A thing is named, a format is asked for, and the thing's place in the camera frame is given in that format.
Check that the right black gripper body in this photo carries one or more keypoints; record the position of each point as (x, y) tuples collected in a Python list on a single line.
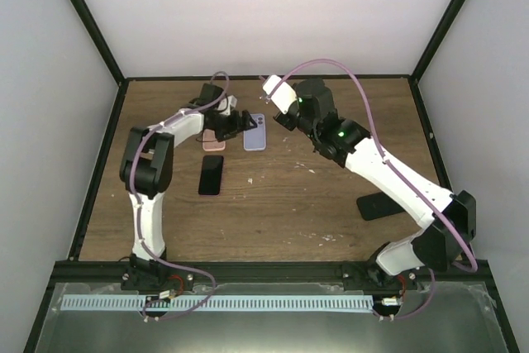
[(283, 121)]

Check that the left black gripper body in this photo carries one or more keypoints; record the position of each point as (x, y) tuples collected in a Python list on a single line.
[(222, 126)]

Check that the lavender phone case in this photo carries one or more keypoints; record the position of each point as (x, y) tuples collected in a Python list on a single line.
[(255, 139)]

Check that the pink phone case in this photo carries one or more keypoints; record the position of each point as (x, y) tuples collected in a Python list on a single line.
[(210, 143)]

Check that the black screen pink phone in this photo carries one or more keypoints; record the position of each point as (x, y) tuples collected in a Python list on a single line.
[(211, 175)]

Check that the black phone case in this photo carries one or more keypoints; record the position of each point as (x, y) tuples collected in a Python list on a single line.
[(377, 205)]

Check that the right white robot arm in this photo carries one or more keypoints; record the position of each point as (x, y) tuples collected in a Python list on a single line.
[(447, 220)]

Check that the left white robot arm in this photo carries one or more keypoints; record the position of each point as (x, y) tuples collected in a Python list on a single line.
[(147, 167)]

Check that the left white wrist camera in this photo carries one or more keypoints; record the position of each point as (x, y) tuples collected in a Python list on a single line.
[(226, 105)]

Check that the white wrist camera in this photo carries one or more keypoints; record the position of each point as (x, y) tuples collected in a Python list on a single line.
[(283, 97), (226, 105)]

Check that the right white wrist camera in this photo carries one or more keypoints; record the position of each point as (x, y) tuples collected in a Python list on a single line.
[(283, 97)]

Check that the black enclosure frame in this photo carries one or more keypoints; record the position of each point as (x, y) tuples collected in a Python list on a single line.
[(483, 275)]

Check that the black front mounting rail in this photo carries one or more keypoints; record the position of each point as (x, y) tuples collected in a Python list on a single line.
[(352, 275)]

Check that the light blue slotted cable duct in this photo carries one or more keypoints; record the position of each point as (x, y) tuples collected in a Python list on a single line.
[(220, 303)]

